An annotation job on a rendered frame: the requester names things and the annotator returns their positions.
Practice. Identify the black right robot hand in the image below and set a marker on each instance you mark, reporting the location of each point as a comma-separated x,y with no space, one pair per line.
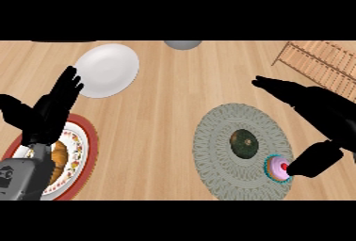
319,106

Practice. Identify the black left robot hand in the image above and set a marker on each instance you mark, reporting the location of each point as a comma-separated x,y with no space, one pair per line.
42,116

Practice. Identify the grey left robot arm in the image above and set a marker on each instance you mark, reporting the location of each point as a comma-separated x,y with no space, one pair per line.
25,175

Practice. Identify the wooden tiered shelf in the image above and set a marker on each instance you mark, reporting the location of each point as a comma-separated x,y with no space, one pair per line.
323,64

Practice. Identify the dark green squash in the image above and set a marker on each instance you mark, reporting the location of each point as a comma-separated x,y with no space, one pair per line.
243,143

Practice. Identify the grey round woven placemat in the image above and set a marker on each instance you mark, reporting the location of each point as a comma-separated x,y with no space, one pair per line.
231,150

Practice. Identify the brown croissant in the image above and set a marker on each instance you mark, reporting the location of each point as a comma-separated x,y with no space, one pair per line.
59,161

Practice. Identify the red rimmed floral plate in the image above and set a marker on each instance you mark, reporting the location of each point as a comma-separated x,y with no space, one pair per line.
78,157

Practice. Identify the white oval plate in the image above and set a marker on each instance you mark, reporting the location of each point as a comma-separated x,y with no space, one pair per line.
106,70

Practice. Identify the pink frosted cupcake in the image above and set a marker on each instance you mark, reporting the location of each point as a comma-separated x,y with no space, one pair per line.
276,168

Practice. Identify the grey round object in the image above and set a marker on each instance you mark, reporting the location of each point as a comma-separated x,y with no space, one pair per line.
181,44

